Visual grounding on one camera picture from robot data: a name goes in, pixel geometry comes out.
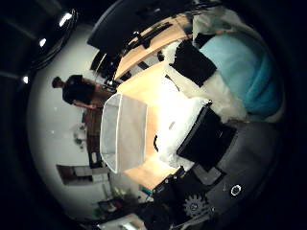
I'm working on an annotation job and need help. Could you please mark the clear plastic bin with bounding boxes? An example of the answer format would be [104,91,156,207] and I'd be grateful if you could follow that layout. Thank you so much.
[99,93,149,174]

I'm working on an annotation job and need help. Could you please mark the person in black shirt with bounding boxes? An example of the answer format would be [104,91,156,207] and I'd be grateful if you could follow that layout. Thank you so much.
[51,74,113,111]

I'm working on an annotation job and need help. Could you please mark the light blue cloth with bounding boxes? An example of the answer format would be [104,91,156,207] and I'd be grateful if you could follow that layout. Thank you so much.
[199,31,286,124]

